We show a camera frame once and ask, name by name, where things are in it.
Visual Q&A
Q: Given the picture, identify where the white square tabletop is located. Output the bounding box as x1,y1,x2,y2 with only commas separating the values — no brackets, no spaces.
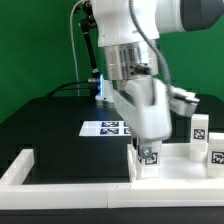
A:
127,143,215,182

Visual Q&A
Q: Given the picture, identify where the white U-shaped obstacle fence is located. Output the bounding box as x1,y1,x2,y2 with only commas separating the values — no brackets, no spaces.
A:
0,149,224,210

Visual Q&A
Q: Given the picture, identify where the black cable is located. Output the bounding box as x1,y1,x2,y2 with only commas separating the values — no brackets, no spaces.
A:
46,79,101,98

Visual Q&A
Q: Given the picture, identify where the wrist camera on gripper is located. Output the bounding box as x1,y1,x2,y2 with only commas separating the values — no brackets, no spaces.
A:
169,87,200,117

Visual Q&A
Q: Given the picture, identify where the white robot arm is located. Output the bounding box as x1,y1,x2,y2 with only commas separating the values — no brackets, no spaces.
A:
90,0,224,159

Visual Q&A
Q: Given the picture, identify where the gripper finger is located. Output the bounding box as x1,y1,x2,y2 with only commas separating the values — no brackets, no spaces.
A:
138,139,153,159

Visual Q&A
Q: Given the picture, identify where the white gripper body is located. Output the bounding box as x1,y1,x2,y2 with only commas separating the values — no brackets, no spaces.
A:
113,76,172,142

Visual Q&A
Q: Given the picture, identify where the white marker base plate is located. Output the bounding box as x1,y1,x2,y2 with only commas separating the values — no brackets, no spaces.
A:
79,121,131,137

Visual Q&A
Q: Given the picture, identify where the white cable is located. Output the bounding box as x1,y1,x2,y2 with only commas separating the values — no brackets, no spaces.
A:
69,0,88,84

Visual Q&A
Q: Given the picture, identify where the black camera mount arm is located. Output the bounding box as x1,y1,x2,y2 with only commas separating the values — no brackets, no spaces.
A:
79,0,101,79

